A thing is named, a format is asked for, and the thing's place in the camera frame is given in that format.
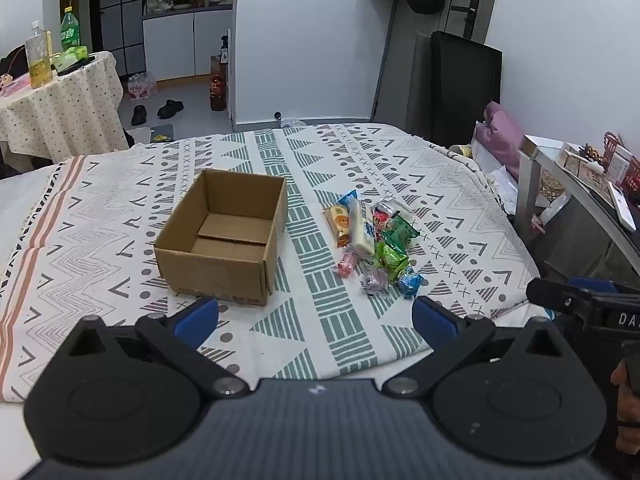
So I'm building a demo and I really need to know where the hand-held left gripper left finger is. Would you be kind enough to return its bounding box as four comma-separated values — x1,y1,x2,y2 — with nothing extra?
54,296,251,400

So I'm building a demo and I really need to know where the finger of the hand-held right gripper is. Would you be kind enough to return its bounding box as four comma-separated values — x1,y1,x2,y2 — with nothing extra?
570,276,621,296
526,278,593,318

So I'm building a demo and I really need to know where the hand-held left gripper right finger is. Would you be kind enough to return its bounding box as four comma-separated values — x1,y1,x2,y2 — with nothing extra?
382,296,583,399

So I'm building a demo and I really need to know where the blue candy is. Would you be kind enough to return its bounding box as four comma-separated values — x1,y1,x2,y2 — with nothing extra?
396,268,426,299

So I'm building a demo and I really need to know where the purple candy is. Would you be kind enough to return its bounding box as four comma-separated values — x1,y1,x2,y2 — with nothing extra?
360,266,391,297

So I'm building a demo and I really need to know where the green snack packet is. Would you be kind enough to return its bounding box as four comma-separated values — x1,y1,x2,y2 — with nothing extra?
376,241,412,282
387,216,422,249

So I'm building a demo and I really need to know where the cardboard box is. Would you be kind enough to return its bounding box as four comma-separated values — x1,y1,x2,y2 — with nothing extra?
153,168,289,307

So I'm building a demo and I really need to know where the pink candy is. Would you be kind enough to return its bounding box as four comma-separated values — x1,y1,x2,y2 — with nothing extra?
335,246,362,278

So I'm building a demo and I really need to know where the long white snack packet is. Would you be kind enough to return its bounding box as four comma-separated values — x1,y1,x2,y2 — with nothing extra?
346,198,379,262

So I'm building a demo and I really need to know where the clear white cake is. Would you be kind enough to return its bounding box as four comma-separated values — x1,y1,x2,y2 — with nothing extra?
379,198,415,219

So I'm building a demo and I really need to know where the orange label cake packet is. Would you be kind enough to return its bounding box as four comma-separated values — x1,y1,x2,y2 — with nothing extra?
323,205,352,249

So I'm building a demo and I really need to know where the person's right hand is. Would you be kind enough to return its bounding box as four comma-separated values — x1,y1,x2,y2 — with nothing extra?
611,342,640,428

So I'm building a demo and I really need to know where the grey side table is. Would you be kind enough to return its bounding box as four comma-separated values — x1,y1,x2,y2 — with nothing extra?
517,135,640,311

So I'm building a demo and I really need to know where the white card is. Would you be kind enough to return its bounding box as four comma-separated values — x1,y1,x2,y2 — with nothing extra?
607,182,638,232

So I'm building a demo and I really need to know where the red basket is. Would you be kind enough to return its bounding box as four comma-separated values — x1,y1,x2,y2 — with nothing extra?
602,131,640,191

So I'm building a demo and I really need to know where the beige small box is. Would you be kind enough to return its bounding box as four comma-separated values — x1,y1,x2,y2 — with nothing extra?
557,142,601,177

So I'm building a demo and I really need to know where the patterned blanket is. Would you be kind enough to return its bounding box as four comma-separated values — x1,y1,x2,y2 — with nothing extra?
0,122,551,403

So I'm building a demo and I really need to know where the pink pillow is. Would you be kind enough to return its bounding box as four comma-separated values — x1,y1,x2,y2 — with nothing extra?
474,101,526,181

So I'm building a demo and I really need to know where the white bed sheet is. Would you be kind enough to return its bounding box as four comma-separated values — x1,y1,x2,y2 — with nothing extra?
0,157,71,480

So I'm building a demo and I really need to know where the black leaning panel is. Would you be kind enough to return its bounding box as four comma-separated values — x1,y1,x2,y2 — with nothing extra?
430,31,503,147

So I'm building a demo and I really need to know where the red fire extinguisher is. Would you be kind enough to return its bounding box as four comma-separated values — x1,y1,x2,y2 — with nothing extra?
210,54,228,112

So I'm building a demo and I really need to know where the pack of water bottles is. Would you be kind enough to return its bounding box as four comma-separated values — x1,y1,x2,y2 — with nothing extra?
127,72,160,100

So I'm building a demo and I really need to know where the table with dotted tablecloth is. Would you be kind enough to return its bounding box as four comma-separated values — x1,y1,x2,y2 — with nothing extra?
0,50,125,161

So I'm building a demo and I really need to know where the white cabinet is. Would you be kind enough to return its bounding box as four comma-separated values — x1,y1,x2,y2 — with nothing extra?
142,7,235,82

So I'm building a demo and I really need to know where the black remote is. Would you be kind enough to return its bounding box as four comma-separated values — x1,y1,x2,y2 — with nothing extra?
57,56,97,77

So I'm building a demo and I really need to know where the green tissue pack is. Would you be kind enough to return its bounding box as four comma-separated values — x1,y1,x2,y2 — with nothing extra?
52,46,90,72

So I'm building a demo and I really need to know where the pink printed item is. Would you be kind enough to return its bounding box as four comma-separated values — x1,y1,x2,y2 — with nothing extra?
0,74,31,97

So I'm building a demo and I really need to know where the clear bottle yellow liquid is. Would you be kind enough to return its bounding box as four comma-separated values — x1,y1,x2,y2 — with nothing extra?
25,21,54,87

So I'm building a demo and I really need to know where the black grid door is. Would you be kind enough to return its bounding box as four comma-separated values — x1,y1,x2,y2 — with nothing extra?
97,0,147,81

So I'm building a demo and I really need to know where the green soda bottle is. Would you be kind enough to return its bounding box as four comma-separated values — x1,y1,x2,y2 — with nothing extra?
60,6,82,53

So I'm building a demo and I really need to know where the grey door with handle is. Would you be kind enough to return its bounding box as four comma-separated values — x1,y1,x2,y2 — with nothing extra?
440,0,503,43

